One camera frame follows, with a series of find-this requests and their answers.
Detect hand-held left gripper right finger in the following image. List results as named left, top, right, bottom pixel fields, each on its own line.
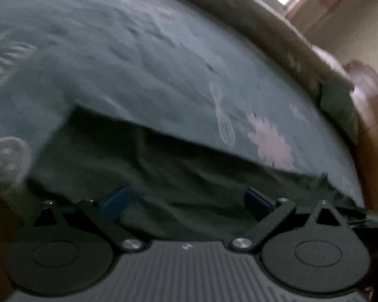
left=229, top=188, right=350, bottom=252

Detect green pillow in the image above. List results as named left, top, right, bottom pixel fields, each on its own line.
left=320, top=82, right=360, bottom=143

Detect teal floral bed sheet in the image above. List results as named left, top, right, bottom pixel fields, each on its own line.
left=0, top=0, right=366, bottom=208

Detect pink checked curtain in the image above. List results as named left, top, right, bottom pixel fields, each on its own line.
left=283, top=0, right=372, bottom=32

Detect dark green pants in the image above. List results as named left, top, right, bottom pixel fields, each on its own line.
left=25, top=105, right=366, bottom=241

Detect beige folded quilt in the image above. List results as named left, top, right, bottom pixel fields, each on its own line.
left=139, top=0, right=355, bottom=107

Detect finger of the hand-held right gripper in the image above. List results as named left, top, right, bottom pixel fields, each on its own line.
left=346, top=208, right=378, bottom=229

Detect wooden bed headboard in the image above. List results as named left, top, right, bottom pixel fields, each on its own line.
left=342, top=60, right=378, bottom=214

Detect white fluffy blanket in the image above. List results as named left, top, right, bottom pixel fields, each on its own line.
left=312, top=46, right=369, bottom=107

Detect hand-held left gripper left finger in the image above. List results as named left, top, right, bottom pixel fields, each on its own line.
left=31, top=189, right=145, bottom=252

